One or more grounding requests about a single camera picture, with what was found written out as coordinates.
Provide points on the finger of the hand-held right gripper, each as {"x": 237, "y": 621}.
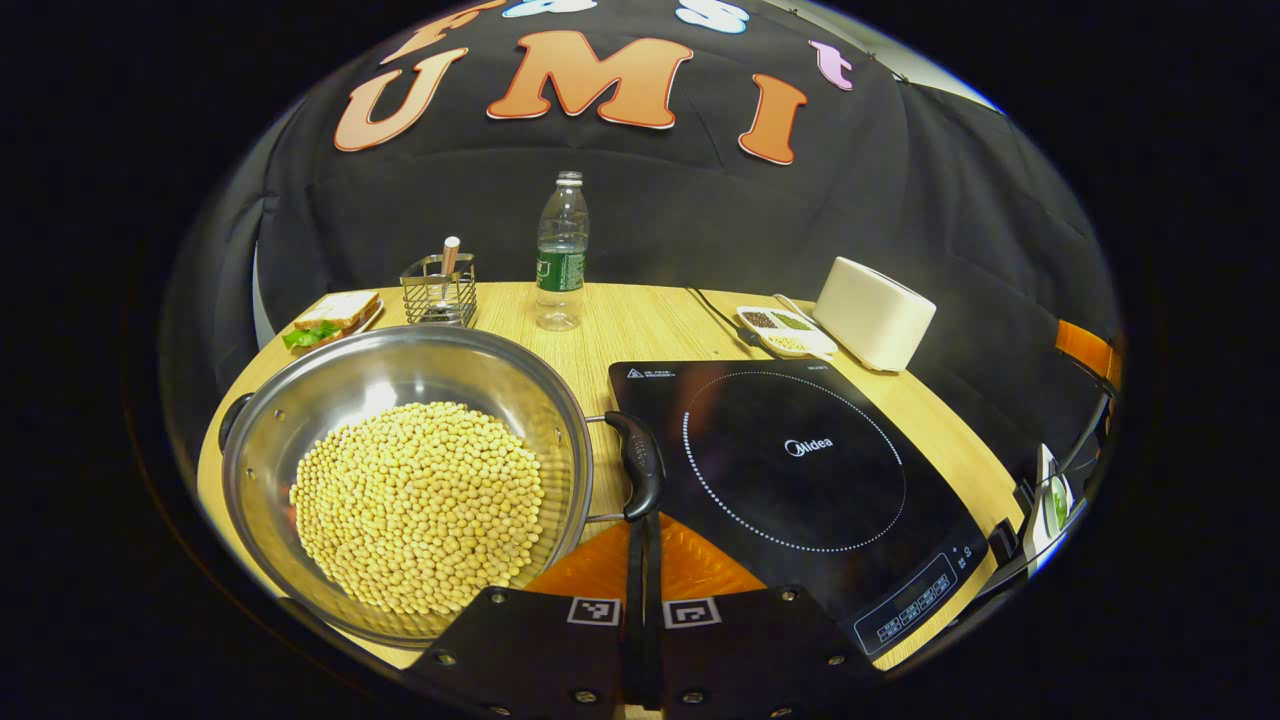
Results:
{"x": 1085, "y": 350}

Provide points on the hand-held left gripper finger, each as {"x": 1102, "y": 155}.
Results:
{"x": 635, "y": 600}
{"x": 654, "y": 600}

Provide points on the black induction cooktop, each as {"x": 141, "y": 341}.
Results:
{"x": 800, "y": 500}

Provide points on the pile of soybeans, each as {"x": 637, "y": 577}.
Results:
{"x": 420, "y": 500}

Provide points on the stainless steel pot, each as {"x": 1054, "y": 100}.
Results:
{"x": 300, "y": 400}

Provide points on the white dish with green food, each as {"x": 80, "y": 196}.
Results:
{"x": 1045, "y": 480}

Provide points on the white toaster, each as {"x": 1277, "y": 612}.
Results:
{"x": 870, "y": 320}

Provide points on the white divided dish of beans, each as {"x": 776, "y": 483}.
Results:
{"x": 815, "y": 345}

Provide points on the clear plastic water bottle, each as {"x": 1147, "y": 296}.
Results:
{"x": 562, "y": 270}

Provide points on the black backdrop cloth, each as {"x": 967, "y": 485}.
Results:
{"x": 700, "y": 220}

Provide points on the small white plate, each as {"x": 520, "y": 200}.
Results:
{"x": 373, "y": 316}

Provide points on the sandwich with lettuce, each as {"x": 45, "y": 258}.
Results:
{"x": 335, "y": 312}

